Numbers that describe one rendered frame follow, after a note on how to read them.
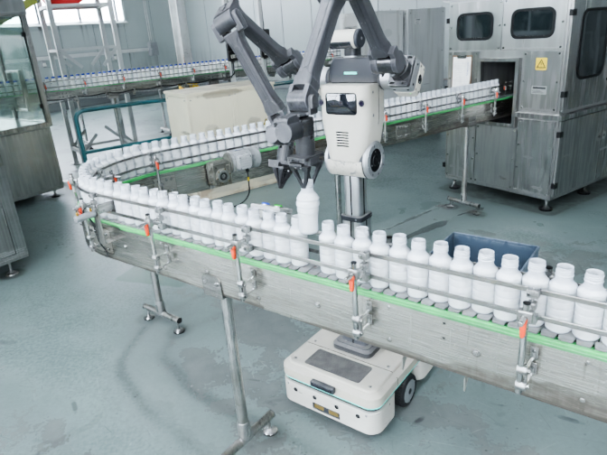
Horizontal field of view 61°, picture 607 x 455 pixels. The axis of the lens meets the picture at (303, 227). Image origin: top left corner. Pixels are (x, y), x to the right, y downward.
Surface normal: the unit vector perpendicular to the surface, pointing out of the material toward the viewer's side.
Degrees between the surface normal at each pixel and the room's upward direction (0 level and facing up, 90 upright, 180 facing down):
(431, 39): 90
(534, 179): 88
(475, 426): 0
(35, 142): 90
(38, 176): 90
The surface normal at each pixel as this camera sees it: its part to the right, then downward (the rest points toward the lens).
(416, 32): 0.58, 0.26
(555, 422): -0.07, -0.93
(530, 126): -0.81, 0.26
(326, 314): -0.59, 0.33
